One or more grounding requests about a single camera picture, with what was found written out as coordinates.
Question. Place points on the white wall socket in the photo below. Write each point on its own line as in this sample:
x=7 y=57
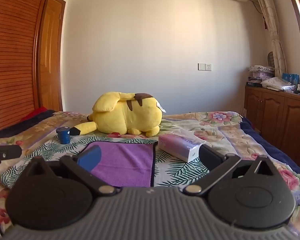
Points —
x=204 y=66

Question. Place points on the blue boxes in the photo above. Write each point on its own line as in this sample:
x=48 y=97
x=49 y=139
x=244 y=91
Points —
x=290 y=78

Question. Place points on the beige patterned curtain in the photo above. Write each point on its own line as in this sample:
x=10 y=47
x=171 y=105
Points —
x=272 y=25

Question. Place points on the dark navy cloth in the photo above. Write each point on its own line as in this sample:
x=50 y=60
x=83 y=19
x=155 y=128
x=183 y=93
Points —
x=17 y=127

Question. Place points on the rattan chair back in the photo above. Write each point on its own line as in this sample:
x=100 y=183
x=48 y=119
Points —
x=271 y=58

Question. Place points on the dark flat box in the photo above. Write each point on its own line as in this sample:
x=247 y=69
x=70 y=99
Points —
x=253 y=83

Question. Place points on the stack of folded cloths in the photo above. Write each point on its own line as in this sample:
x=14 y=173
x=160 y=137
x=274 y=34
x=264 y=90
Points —
x=261 y=72

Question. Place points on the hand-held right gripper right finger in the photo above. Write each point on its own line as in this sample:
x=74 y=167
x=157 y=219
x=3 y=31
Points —
x=210 y=158

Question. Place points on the wooden door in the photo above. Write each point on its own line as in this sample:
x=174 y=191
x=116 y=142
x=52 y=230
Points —
x=51 y=55

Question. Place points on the dark blue blanket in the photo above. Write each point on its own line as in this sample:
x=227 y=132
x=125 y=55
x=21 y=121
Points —
x=267 y=145

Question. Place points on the blue jar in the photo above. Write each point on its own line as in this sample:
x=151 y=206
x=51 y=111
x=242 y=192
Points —
x=63 y=135

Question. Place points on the wooden cabinet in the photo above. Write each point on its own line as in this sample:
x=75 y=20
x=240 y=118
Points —
x=277 y=115

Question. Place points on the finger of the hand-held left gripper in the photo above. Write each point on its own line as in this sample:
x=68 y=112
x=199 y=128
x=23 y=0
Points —
x=7 y=152

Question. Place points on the red cloth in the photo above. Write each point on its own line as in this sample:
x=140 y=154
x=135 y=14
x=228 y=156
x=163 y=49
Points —
x=36 y=112

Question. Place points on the yellow plush toy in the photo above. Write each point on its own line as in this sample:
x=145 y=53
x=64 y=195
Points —
x=130 y=115

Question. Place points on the purple towel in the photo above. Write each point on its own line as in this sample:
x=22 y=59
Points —
x=130 y=165

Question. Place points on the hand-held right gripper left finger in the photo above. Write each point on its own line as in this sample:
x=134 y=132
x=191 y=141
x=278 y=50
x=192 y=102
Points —
x=90 y=158

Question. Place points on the wooden louvered wardrobe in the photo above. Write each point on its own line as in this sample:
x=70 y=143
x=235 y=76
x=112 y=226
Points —
x=12 y=55

